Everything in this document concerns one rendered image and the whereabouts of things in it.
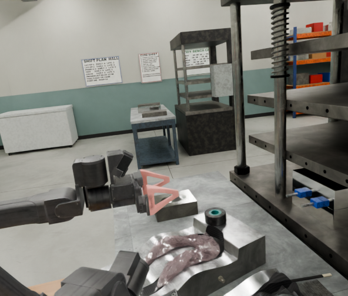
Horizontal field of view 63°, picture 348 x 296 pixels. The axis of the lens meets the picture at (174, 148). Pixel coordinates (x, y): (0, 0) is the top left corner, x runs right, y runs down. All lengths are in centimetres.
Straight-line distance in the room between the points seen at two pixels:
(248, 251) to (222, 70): 394
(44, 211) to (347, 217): 113
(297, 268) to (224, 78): 392
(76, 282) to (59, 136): 663
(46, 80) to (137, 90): 223
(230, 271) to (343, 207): 57
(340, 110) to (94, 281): 101
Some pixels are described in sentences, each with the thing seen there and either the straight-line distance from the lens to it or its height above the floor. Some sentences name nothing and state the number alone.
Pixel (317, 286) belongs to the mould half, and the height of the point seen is 86.
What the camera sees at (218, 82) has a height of 123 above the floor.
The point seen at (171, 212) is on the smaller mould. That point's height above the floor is 83.
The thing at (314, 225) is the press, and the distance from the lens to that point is 138.
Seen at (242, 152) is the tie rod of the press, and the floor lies 93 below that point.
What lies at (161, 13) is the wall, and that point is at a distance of 774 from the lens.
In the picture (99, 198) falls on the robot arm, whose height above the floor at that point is 121.
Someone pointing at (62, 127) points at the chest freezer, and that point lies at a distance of 698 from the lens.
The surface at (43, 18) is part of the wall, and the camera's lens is 792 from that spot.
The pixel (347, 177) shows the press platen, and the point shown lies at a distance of 123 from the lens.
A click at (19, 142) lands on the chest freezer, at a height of 28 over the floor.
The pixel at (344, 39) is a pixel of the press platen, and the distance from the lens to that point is 123.
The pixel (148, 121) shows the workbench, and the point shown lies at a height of 77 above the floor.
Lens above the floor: 147
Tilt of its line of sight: 15 degrees down
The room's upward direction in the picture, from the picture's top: 6 degrees counter-clockwise
